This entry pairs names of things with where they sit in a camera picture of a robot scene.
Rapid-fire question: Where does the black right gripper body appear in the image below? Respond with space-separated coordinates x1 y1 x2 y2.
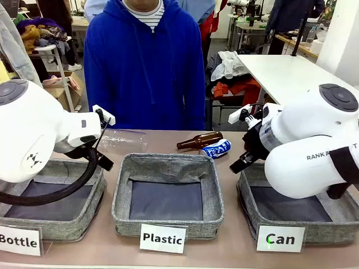
242 123 271 163

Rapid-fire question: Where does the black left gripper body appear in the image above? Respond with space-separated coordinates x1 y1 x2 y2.
54 140 99 163

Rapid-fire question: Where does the clear plastic bottle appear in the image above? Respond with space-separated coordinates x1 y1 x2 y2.
96 128 149 155

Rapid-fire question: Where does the brown glass bottle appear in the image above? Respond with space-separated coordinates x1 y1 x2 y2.
176 131 224 150

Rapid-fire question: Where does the crushed blue can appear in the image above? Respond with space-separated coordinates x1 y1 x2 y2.
199 138 233 160

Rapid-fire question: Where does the grey fabric basket can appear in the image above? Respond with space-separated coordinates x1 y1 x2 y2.
236 162 359 245

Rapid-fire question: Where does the grey fabric basket plastic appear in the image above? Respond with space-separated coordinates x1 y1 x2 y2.
111 152 225 240

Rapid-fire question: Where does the grey fabric basket bottle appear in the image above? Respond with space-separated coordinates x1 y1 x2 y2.
0 158 108 242

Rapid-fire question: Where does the white Can label card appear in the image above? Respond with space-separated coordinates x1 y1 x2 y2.
256 225 306 253

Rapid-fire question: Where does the orange cloth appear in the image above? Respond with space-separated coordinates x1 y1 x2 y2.
211 78 263 100

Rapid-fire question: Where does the brown cardboard box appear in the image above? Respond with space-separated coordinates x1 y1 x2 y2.
42 71 85 113

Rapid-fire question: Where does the white table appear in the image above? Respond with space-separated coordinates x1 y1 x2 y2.
237 54 359 113

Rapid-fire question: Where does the pink cloth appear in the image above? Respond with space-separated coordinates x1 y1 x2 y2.
42 74 81 91

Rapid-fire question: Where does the white crumpled cloth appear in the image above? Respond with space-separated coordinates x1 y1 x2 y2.
210 50 251 82

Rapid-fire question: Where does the white Plastic label card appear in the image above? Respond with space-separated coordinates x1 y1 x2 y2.
139 223 187 254

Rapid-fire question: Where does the person in blue hoodie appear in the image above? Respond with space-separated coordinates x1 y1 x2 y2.
83 0 207 131

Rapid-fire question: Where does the white Bottle label card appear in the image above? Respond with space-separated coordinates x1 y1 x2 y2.
0 224 43 257

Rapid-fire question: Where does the wooden top desk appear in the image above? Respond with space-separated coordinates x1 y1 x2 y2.
274 33 320 60

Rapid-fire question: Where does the white paper roll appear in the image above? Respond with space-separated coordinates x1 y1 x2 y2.
310 39 328 55

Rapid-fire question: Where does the black vertical pole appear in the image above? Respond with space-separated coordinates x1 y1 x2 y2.
291 0 308 57

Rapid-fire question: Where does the red garment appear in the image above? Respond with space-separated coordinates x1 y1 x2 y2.
199 11 220 40

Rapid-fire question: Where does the pile of colourful clothes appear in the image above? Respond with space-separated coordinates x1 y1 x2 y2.
16 16 71 54

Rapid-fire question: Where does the person in dark clothes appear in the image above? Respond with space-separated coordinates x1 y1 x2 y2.
265 0 326 36

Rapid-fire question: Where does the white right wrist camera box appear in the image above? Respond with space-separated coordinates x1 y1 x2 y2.
228 104 252 125

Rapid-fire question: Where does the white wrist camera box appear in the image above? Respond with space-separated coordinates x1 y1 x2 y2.
92 104 116 126
228 104 252 125

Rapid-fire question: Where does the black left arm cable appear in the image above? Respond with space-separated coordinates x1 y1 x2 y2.
0 145 100 207

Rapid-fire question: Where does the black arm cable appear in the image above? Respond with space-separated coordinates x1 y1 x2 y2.
0 145 100 207
326 146 359 200

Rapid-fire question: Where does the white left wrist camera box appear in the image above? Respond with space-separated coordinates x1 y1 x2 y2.
92 104 116 126

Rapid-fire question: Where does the white metal cart frame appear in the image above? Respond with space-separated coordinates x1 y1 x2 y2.
29 44 82 113

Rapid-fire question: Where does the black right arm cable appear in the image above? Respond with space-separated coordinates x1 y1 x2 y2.
326 146 359 200

